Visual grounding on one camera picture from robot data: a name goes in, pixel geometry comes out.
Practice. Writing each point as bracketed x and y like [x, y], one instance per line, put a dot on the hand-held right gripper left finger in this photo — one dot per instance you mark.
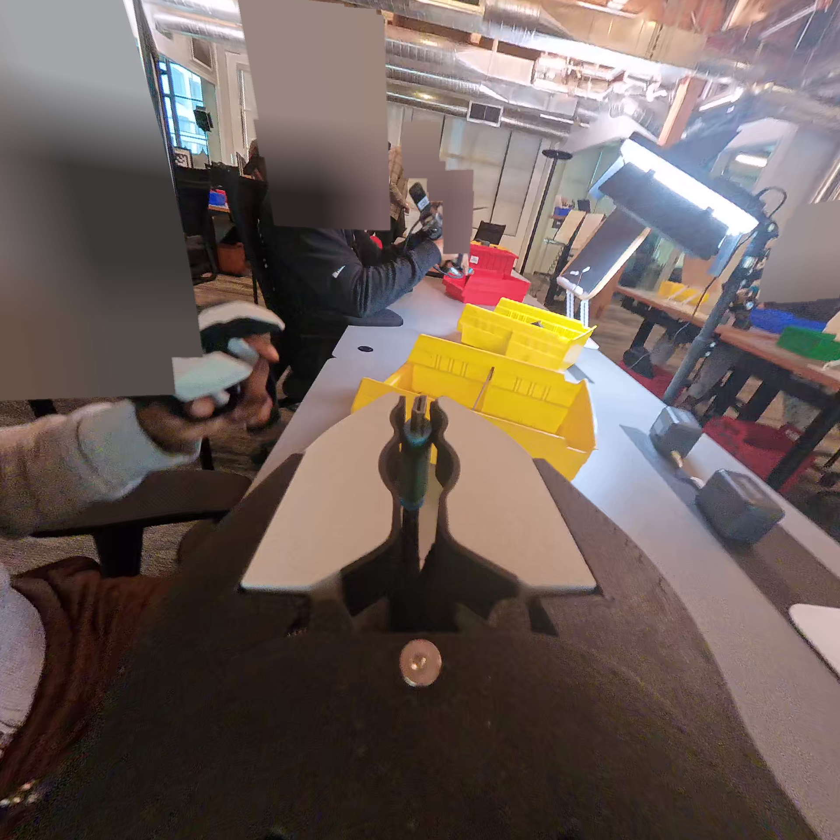
[328, 518]

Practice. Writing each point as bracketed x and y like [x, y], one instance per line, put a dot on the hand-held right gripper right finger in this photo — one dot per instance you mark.
[512, 518]

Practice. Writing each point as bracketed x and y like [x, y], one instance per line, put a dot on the person's left forearm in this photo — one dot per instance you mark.
[79, 459]

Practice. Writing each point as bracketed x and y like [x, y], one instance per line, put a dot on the person's left hand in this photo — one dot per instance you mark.
[256, 394]

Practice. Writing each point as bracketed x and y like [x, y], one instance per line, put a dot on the black office chair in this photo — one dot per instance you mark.
[164, 499]

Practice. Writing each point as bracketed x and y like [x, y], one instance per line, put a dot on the red plastic bin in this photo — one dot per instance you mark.
[492, 259]
[485, 289]

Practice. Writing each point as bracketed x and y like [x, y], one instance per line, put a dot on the person's brown trouser leg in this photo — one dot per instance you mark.
[98, 623]

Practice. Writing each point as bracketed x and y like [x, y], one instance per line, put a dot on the studio light panel on stand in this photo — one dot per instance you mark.
[709, 328]

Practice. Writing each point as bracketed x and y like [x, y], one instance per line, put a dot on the tilted black board on stand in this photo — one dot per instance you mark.
[604, 256]

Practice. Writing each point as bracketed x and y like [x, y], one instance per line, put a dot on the window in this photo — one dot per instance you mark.
[184, 98]

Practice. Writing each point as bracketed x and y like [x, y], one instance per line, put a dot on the wooden board easel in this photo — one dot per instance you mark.
[577, 229]

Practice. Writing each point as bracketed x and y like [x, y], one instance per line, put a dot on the wooden table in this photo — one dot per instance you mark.
[754, 338]

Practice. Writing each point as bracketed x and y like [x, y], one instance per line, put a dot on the white flat board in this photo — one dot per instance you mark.
[820, 636]

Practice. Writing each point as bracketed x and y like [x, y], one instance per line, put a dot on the person's grey zip hoodie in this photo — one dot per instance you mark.
[16, 656]

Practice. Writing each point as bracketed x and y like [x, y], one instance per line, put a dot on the blue plastic bin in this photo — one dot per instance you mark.
[787, 320]

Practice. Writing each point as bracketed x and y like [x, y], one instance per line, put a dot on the green plastic bin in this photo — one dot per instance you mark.
[810, 342]

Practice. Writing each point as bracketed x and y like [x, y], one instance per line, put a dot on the black floor lamp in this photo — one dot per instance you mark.
[558, 154]

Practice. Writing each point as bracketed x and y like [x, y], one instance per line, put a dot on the silver ceiling ductwork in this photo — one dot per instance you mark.
[459, 65]

